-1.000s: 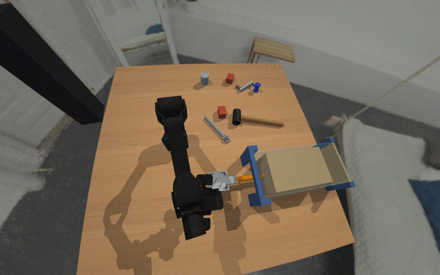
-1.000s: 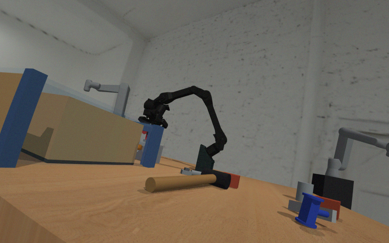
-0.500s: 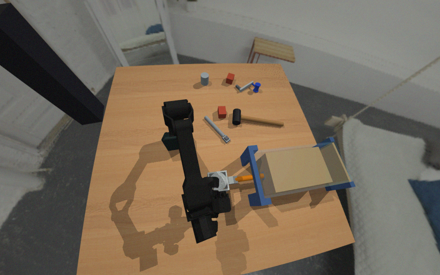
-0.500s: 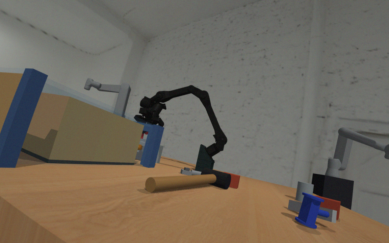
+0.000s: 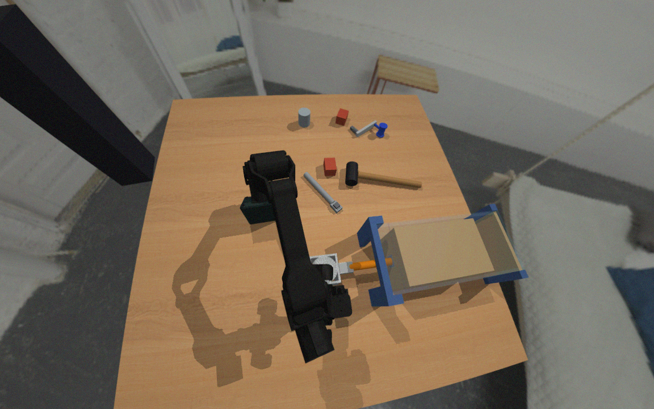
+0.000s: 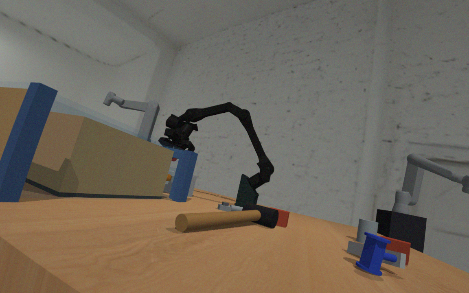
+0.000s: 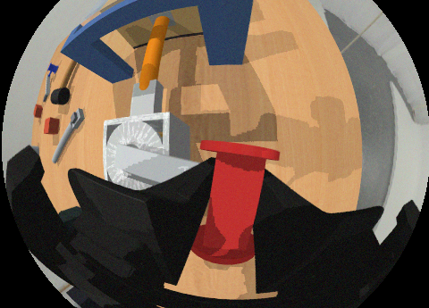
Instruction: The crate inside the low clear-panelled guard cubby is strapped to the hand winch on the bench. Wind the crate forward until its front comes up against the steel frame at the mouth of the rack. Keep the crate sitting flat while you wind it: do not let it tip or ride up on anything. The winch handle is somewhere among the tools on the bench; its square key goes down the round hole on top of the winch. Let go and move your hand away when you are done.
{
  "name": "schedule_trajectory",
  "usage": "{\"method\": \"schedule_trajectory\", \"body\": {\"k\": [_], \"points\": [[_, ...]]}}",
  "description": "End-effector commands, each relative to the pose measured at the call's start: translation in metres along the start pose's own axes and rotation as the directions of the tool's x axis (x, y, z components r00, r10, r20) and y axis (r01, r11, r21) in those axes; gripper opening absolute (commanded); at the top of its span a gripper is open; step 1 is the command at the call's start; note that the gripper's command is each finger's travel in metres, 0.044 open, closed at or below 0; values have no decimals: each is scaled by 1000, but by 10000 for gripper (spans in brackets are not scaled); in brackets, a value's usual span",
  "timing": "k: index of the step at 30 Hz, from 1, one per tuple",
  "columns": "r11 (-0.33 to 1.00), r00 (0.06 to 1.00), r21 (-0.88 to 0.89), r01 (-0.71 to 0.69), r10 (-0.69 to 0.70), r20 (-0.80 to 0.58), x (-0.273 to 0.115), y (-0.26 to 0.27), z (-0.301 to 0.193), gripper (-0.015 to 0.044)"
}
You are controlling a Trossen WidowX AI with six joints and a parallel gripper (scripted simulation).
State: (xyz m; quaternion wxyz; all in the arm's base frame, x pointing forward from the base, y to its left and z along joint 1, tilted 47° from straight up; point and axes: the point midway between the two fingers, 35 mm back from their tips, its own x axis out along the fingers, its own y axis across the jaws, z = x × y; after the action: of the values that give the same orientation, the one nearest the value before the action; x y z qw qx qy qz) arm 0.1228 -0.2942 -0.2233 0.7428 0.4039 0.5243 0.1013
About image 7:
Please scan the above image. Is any wooden-handled mallet with black head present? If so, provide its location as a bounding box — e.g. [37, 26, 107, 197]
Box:
[50, 61, 78, 105]

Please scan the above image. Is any orange-red cube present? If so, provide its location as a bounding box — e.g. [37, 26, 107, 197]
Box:
[33, 104, 43, 118]
[44, 118, 60, 134]

